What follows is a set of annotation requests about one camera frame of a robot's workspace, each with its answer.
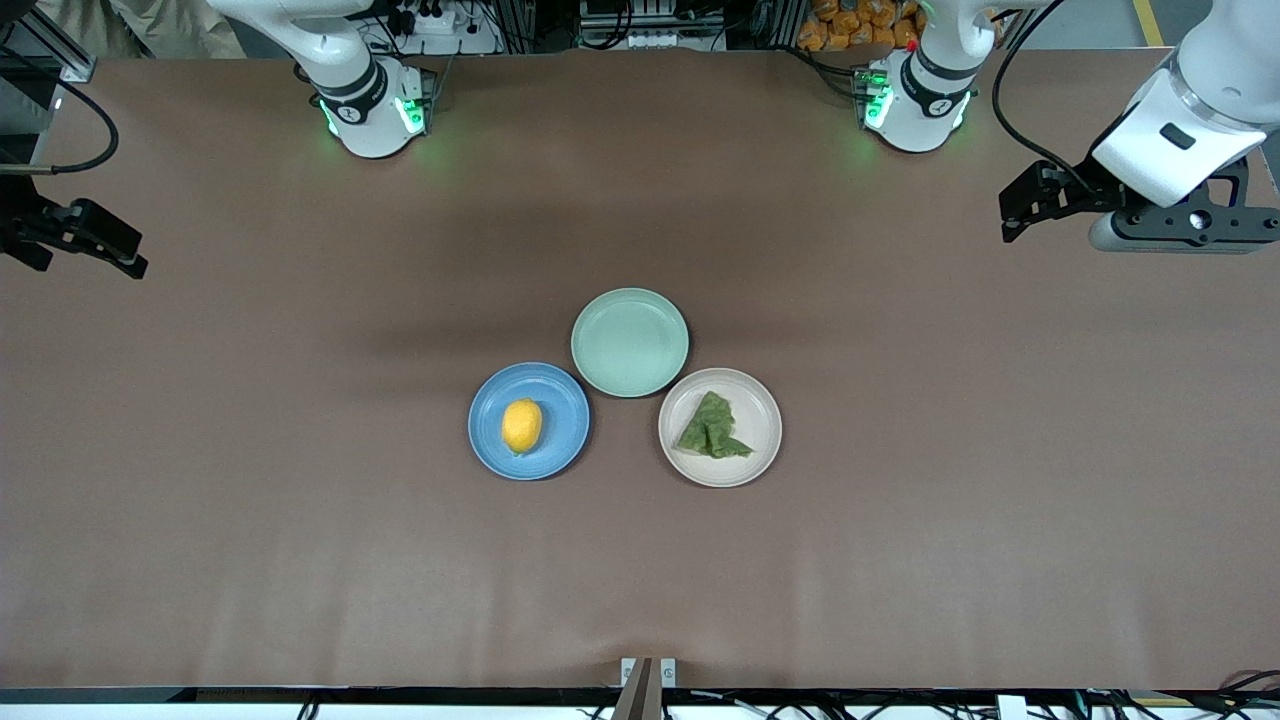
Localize green lettuce leaf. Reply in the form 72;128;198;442
675;391;755;461

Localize yellow lemon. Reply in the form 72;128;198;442
501;398;544;456

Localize person in beige clothing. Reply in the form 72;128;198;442
38;0;243;59

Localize orange snack bags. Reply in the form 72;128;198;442
797;0;926;52

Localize beige plate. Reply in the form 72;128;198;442
658;367;783;489

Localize white power strip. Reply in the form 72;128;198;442
385;0;501;56

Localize grey electronics box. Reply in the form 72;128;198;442
578;0;727;51

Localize light green plate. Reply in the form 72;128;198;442
571;288;690;399

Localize blue plate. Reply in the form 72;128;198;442
468;362;591;482

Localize aluminium frame profile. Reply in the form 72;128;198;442
0;8;97;83

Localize black floor cable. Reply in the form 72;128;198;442
1215;668;1280;713

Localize metal mount bracket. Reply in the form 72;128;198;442
612;657;678;720

